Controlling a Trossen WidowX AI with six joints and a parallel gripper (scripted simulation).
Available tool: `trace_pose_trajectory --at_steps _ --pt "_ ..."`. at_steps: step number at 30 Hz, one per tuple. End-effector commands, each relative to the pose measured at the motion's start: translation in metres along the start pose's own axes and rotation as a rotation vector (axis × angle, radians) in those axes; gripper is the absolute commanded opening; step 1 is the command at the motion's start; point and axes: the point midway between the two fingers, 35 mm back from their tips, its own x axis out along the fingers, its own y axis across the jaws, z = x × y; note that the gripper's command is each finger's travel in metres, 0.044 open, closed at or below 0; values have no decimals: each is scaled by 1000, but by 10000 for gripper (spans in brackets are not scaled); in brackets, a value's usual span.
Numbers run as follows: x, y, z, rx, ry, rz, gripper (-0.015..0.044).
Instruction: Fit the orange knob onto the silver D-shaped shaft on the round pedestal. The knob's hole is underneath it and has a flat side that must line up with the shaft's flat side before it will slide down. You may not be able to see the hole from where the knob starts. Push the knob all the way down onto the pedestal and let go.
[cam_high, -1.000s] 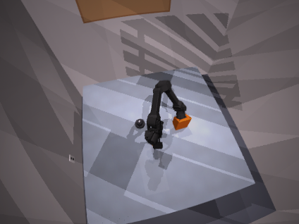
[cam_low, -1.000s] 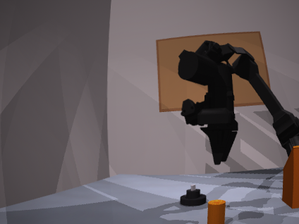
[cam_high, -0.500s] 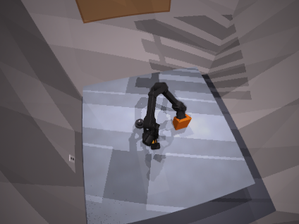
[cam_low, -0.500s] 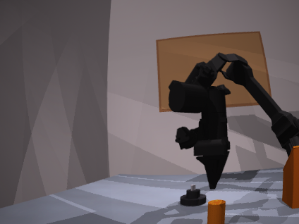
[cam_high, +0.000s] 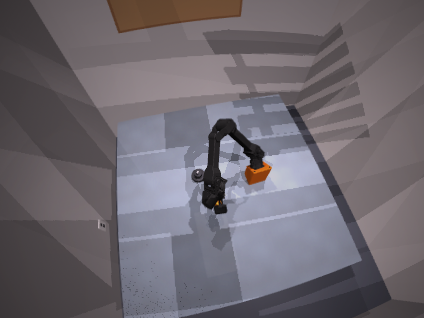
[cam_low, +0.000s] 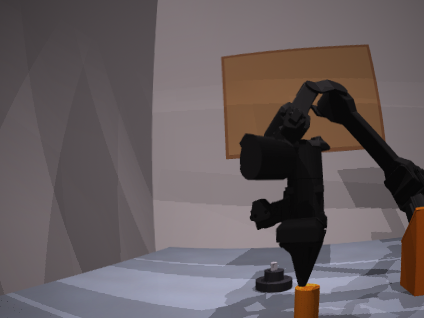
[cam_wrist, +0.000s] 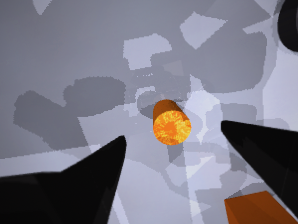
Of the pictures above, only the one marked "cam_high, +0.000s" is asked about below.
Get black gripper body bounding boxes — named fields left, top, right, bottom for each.
left=214, top=192, right=227, bottom=214

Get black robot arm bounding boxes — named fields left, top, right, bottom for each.
left=201, top=118, right=265, bottom=209

